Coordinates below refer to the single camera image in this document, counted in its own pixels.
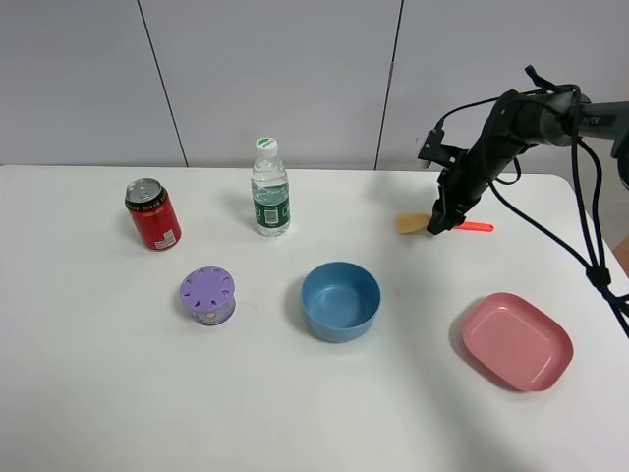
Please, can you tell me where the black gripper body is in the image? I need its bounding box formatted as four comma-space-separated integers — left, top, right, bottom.
434, 147, 496, 221

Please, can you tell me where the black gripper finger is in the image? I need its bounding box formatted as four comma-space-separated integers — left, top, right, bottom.
426, 207, 466, 235

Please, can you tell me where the wooden spatula orange handle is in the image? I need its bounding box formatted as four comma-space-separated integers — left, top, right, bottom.
395, 212, 495, 235

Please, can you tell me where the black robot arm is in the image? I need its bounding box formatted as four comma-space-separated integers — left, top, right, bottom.
418, 86, 628, 235

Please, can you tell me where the blue bowl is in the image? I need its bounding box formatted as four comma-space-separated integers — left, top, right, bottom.
300, 262, 381, 343

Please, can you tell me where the pink rectangular plate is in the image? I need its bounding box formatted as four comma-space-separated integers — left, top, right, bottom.
461, 292, 574, 392

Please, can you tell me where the clear water bottle green label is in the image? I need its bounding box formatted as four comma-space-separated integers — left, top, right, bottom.
251, 137, 291, 237

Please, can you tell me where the purple air freshener container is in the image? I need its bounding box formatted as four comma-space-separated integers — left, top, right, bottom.
180, 266, 236, 326

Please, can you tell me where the red soda can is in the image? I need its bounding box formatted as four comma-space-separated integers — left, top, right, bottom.
125, 178, 182, 251

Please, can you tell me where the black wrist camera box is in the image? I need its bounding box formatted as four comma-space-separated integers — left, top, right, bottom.
418, 125, 468, 169

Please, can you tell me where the black cable bundle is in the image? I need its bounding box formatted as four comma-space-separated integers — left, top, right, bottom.
434, 64, 629, 340

